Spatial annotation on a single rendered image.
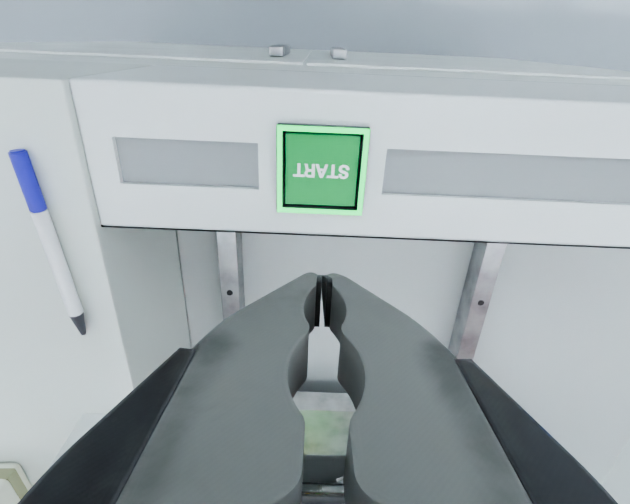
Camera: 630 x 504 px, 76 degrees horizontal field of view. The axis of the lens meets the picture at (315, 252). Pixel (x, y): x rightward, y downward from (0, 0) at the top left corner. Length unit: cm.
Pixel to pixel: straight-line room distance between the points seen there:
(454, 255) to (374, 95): 26
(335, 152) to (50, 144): 17
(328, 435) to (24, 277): 37
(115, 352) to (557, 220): 34
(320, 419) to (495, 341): 23
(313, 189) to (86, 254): 17
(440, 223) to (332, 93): 11
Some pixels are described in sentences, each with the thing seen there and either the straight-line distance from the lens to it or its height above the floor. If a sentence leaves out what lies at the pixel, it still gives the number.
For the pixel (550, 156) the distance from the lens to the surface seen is 30.
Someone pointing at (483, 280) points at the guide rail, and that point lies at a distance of 46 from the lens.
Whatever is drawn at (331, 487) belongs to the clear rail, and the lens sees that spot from 59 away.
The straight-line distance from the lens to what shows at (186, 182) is 28.
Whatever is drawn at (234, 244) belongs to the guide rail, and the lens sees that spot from 41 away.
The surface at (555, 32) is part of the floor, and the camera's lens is 136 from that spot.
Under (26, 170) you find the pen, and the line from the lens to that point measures 31.
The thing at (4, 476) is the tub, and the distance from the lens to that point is 51.
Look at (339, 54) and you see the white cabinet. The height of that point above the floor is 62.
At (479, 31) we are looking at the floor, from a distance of 128.
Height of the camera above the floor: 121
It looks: 62 degrees down
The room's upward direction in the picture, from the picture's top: 178 degrees counter-clockwise
